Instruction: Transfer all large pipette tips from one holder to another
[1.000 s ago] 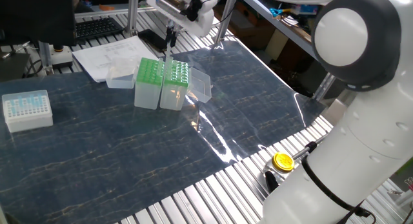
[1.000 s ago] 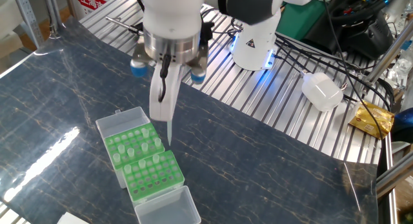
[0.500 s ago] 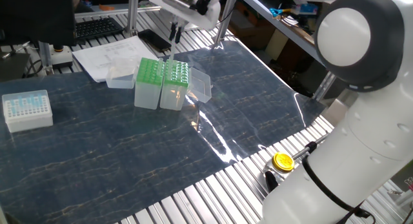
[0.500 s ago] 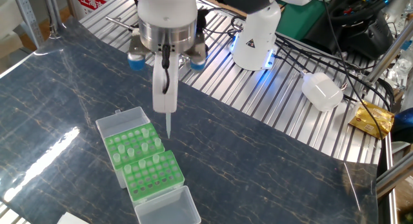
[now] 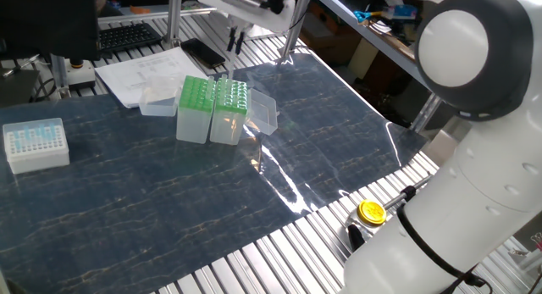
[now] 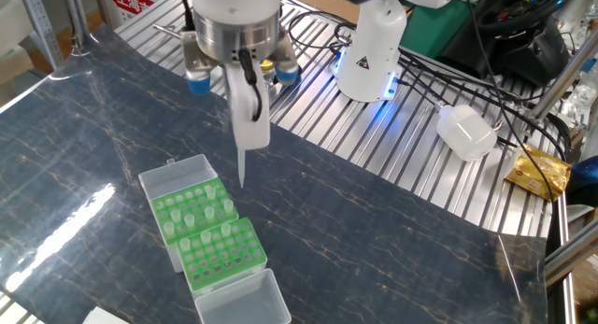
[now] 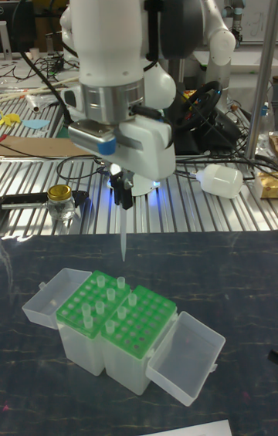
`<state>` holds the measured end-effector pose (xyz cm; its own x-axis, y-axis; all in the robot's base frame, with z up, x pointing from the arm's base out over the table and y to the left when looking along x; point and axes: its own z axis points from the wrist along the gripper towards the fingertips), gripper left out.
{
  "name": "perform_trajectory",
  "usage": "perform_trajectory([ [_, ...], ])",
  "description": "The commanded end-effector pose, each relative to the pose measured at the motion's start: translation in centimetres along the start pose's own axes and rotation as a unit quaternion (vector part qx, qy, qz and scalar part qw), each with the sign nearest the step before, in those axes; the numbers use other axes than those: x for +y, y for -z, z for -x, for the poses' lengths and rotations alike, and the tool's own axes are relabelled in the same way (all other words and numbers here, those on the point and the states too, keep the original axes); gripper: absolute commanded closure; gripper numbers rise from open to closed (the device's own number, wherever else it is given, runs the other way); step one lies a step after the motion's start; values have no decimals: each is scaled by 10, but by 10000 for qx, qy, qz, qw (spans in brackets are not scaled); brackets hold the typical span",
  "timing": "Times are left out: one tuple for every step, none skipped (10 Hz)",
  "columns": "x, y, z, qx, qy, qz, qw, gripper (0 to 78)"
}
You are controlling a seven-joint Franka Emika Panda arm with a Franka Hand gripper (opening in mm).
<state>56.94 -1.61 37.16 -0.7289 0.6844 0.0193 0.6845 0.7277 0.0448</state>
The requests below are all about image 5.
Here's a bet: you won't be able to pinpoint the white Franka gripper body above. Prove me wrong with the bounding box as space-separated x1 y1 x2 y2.
195 0 297 33

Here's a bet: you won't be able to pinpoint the translucent tip box green rack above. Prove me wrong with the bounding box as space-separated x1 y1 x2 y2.
138 75 218 145
209 73 279 146

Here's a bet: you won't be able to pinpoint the white tip box blue tips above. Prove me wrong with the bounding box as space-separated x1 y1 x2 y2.
2 117 71 175

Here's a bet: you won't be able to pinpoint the black smartphone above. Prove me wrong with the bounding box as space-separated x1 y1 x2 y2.
180 37 227 69

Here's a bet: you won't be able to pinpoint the black keyboard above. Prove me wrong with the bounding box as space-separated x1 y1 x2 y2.
97 21 164 54

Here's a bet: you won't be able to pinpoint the small blue object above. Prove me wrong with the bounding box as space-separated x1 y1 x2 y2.
353 9 382 25

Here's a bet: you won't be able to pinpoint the white paper sheet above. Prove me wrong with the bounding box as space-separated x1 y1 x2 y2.
95 47 215 109

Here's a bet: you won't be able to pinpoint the white stand base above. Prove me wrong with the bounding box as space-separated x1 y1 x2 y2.
66 58 97 91

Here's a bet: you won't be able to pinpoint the black monitor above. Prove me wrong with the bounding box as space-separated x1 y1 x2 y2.
0 0 102 63

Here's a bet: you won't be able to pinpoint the dark marble pattern mat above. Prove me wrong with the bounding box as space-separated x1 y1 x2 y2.
0 52 429 294

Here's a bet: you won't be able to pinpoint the silver metal bar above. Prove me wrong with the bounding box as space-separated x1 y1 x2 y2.
1 53 41 79

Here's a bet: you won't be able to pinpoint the glass jar gold lid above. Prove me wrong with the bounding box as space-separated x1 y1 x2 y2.
345 199 389 255

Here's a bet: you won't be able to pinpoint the black box device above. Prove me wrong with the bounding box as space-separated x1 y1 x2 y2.
0 67 41 108

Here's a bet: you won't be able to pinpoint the metal rod tool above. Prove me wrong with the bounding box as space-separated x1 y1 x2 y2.
383 175 433 210

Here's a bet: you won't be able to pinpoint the white pedestal metal base plate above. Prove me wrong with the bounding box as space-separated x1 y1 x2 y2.
245 25 293 43

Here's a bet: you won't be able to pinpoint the aluminium frame post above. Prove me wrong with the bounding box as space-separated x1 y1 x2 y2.
163 0 184 49
50 52 71 100

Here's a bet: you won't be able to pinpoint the aluminium frame rail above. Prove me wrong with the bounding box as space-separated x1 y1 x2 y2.
97 5 217 25

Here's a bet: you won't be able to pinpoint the black cable loop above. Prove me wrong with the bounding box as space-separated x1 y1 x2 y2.
30 75 58 103

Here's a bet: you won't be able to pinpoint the thick black cable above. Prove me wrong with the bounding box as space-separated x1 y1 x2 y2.
440 276 475 294

